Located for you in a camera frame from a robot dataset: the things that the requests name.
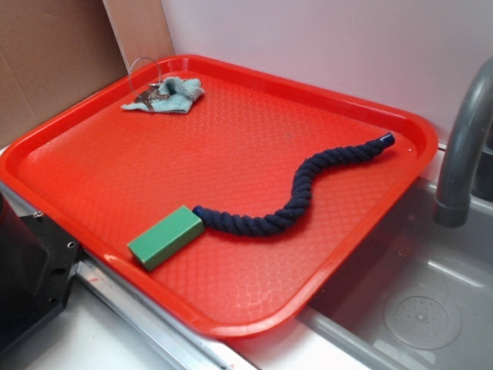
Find grey toy faucet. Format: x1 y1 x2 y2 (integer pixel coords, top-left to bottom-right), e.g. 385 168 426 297
433 59 492 227

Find brown cardboard panel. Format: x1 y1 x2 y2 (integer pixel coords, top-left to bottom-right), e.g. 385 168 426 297
1 1 174 147

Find dark blue twisted rope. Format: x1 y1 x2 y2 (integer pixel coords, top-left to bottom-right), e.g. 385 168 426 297
192 131 396 243

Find silver metal rail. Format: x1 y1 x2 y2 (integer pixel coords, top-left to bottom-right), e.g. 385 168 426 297
0 180 255 370

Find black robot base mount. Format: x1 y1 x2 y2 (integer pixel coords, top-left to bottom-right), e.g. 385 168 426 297
1 197 80 354

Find silver keys on ring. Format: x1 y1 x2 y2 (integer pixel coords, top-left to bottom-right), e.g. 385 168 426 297
127 56 169 112

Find grey plastic sink basin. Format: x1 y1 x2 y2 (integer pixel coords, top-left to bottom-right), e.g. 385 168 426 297
234 180 493 370

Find red plastic tray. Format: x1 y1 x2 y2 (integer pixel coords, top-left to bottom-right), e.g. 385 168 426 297
1 55 438 338

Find green rectangular block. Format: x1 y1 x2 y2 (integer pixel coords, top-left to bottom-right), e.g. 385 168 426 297
127 206 205 271

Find light blue cloth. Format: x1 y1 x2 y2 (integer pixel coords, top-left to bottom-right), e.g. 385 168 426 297
121 77 205 114

